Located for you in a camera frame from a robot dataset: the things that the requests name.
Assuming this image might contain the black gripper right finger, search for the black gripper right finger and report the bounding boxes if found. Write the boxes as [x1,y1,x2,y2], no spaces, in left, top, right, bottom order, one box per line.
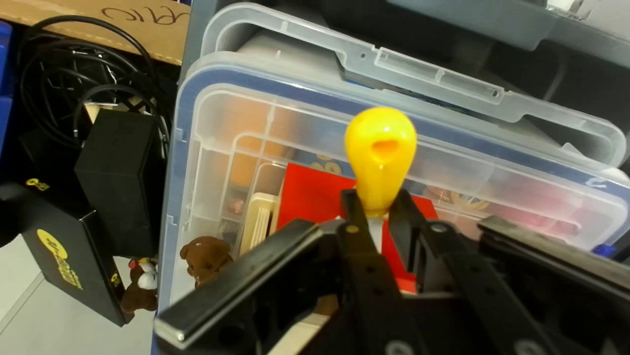
[388,188,630,355]

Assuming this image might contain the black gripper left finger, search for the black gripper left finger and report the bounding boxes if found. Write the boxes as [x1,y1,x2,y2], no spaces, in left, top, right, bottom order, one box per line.
[189,188,429,355]

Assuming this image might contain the red drawer with wooden knob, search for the red drawer with wooden knob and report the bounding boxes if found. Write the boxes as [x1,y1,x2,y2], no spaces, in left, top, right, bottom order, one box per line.
[274,162,441,296]

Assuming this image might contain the yellow toy food piece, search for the yellow toy food piece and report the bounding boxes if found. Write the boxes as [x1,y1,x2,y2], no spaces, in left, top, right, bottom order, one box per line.
[343,105,422,255]

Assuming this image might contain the grey metal plate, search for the grey metal plate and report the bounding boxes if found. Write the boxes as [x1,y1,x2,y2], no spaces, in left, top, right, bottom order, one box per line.
[156,217,325,352]

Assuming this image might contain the dark brown toy food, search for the dark brown toy food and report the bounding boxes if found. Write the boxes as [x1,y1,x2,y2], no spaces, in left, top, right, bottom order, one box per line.
[177,235,236,290]

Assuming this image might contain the clear flat container blue rim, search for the clear flat container blue rim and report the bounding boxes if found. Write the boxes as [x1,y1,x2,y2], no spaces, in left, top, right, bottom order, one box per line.
[156,52,630,322]

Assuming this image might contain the clear flat storage container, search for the clear flat storage container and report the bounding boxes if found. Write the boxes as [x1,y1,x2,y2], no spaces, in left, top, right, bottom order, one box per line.
[199,0,630,168]

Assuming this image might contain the small brown white toy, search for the small brown white toy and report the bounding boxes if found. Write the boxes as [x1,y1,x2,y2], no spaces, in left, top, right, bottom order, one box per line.
[118,255,162,316]

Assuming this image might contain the black power adapter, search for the black power adapter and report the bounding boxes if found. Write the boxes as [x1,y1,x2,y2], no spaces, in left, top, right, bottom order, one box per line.
[73,107,168,259]

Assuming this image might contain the black box with yellow logo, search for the black box with yellow logo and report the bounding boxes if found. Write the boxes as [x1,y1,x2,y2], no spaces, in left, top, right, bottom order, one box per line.
[0,182,134,330]

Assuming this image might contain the cardboard sheet with circle mark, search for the cardboard sheet with circle mark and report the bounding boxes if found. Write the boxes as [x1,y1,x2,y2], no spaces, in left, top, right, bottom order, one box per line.
[0,0,193,68]

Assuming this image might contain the black coiled cables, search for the black coiled cables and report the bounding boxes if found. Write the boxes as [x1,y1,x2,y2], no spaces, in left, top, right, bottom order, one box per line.
[16,14,173,156]

